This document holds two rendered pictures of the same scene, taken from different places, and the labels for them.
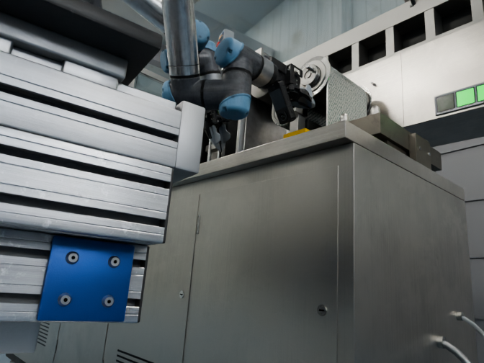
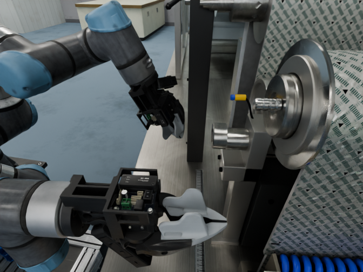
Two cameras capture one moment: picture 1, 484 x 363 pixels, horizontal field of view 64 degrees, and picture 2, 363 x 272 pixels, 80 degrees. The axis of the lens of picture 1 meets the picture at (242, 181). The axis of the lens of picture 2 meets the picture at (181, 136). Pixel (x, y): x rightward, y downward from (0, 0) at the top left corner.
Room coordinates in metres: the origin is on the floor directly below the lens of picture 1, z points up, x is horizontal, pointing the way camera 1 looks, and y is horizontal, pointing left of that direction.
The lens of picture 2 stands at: (0.91, -0.28, 1.37)
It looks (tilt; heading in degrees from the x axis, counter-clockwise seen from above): 36 degrees down; 45
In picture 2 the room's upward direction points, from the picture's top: straight up
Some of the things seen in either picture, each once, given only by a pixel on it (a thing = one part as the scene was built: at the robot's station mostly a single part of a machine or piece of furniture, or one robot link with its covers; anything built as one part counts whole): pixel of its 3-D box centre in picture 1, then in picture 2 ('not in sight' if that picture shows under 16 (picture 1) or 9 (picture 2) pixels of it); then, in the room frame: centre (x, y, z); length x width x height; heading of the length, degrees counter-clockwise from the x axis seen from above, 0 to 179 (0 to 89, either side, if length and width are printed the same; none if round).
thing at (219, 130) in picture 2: not in sight; (218, 135); (1.14, -0.13, 1.18); 0.04 x 0.02 x 0.04; 41
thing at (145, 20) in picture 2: not in sight; (127, 17); (4.96, 6.08, 0.42); 2.23 x 1.80 x 0.84; 34
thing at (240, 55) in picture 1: (238, 60); (9, 206); (0.87, 0.03, 1.11); 0.11 x 0.08 x 0.09; 131
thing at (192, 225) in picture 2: (308, 94); (194, 224); (1.04, -0.18, 1.11); 0.09 x 0.03 x 0.06; 131
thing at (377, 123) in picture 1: (388, 149); not in sight; (1.14, -0.45, 1.00); 0.40 x 0.16 x 0.06; 131
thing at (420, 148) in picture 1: (420, 155); not in sight; (1.08, -0.52, 0.96); 0.10 x 0.03 x 0.11; 131
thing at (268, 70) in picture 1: (259, 71); (62, 206); (0.93, -0.02, 1.11); 0.08 x 0.05 x 0.08; 41
